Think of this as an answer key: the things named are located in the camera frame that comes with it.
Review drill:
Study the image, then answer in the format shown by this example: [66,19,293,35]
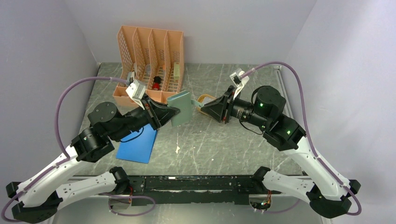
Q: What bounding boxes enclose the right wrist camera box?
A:
[229,68,249,100]

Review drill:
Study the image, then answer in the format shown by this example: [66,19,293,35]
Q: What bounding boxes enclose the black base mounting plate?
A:
[110,167,270,205]

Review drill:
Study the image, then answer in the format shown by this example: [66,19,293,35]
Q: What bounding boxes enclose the blue notebook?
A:
[116,124,157,164]

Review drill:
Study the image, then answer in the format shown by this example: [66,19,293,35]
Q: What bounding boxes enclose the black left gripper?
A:
[110,92,180,141]

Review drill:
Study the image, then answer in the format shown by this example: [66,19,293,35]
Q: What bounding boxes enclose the pale green eraser block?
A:
[173,62,180,82]

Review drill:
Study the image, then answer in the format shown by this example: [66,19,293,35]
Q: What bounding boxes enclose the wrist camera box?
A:
[229,68,249,100]
[126,79,147,108]

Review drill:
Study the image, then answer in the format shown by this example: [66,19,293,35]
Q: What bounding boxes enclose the aluminium table edge rail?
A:
[273,65,294,119]

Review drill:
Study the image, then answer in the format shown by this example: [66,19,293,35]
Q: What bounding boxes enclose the red black small bottle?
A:
[152,76,162,91]

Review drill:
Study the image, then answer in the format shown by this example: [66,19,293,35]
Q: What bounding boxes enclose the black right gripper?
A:
[200,85,269,129]

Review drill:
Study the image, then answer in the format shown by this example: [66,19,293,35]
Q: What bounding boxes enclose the orange plastic file organizer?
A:
[117,26,184,103]

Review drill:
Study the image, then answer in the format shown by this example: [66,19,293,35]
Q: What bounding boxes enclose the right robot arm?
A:
[201,86,361,218]

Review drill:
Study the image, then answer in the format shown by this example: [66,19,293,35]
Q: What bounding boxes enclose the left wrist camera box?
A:
[126,79,147,108]

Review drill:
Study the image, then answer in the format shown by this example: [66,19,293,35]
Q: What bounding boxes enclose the aluminium front frame rail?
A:
[42,175,333,224]

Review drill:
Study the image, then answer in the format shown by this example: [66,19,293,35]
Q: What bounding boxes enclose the white grey utility knife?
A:
[127,71,135,83]

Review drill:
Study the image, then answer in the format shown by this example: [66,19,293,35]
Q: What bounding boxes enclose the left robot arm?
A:
[6,96,181,224]

